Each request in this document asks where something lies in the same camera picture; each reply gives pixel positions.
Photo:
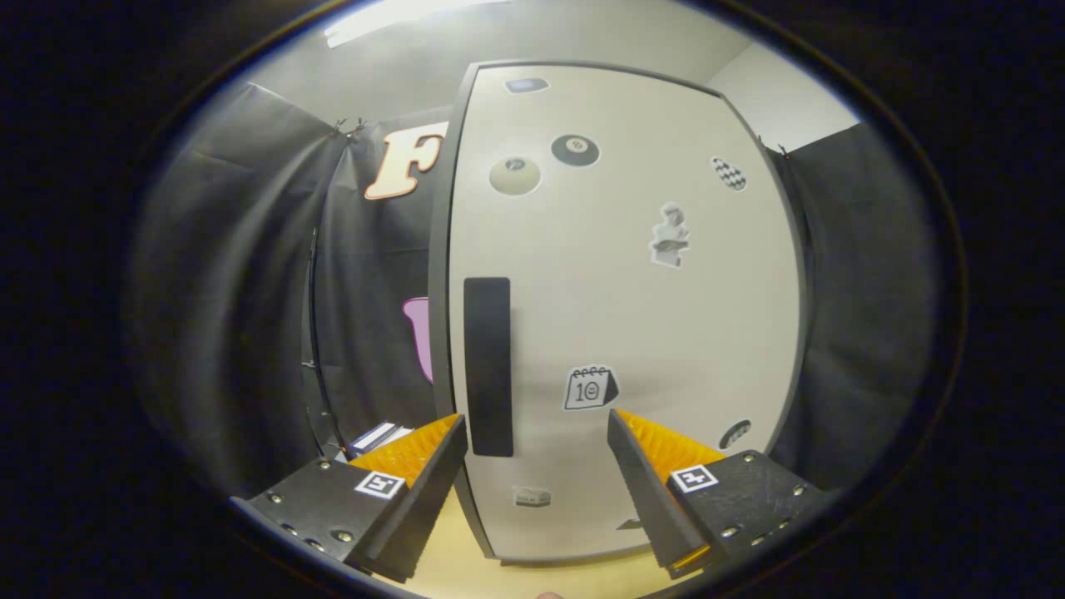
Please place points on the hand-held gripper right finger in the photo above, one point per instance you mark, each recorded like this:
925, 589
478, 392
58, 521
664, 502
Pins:
649, 499

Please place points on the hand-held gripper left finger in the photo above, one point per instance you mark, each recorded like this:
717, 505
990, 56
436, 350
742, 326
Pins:
424, 507

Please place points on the white book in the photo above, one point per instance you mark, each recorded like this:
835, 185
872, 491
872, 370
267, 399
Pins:
398, 433

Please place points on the dark grey cabinet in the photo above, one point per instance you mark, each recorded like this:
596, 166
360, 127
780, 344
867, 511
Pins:
438, 274

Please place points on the black backdrop cloth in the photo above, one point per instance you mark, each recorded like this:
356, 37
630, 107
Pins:
233, 291

